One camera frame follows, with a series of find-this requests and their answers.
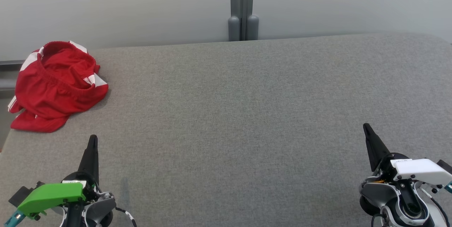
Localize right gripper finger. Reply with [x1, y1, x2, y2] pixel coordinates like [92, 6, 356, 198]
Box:
[363, 123, 391, 173]

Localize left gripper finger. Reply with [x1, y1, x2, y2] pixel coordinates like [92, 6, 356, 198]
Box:
[78, 135, 100, 185]

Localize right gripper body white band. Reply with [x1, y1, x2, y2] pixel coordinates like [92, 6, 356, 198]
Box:
[371, 153, 452, 187]

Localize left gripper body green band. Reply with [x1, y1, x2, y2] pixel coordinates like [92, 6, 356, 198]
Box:
[17, 171, 106, 220]

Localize red shorts with white stripes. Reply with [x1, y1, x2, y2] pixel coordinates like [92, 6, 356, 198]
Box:
[8, 41, 109, 120]

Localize grey horizontal tube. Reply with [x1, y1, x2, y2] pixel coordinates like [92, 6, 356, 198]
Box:
[0, 78, 18, 91]

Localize left camera cable teal plug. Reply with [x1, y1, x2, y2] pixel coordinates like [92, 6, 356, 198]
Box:
[4, 210, 26, 227]

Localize thin black white cable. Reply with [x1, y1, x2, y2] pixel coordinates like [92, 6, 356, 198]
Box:
[115, 207, 137, 227]

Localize grey metal partition post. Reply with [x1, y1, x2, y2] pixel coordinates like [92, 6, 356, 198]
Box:
[228, 0, 260, 42]

